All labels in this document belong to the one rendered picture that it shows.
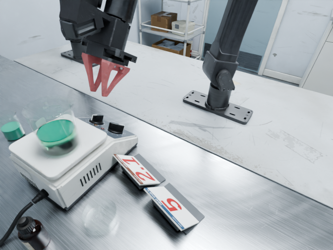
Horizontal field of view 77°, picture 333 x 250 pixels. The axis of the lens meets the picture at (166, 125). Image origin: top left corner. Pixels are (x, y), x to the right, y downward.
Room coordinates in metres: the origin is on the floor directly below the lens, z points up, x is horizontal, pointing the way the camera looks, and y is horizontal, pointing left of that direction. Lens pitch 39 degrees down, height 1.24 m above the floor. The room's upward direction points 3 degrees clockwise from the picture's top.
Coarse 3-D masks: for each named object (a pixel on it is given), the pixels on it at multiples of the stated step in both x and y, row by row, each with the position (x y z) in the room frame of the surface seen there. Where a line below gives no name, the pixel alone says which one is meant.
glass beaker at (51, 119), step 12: (48, 96) 0.27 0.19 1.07; (60, 96) 0.28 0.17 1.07; (24, 108) 0.24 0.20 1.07; (36, 108) 0.26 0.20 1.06; (48, 108) 0.27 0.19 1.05; (60, 108) 0.27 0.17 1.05; (36, 120) 0.21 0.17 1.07; (48, 120) 0.22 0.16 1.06; (60, 120) 0.23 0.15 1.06; (72, 120) 0.25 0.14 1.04; (36, 132) 0.22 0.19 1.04; (48, 132) 0.22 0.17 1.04; (60, 132) 0.22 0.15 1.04; (72, 132) 0.24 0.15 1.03; (48, 144) 0.22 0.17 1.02; (60, 144) 0.22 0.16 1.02; (72, 144) 0.23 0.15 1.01; (48, 156) 0.22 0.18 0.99; (60, 156) 0.22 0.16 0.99
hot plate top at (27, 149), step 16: (80, 128) 0.29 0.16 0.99; (96, 128) 0.30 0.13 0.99; (16, 144) 0.24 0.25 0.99; (32, 144) 0.25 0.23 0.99; (80, 144) 0.25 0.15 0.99; (96, 144) 0.25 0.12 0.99; (32, 160) 0.21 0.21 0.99; (48, 160) 0.21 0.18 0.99; (64, 160) 0.21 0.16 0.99; (80, 160) 0.22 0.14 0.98; (48, 176) 0.18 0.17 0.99
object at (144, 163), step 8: (136, 160) 0.29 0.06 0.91; (144, 160) 0.30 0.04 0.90; (144, 168) 0.27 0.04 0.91; (152, 168) 0.28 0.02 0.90; (128, 176) 0.25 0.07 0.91; (152, 176) 0.25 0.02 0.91; (160, 176) 0.26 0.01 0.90; (136, 184) 0.23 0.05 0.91; (144, 184) 0.22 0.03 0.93; (152, 184) 0.23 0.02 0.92
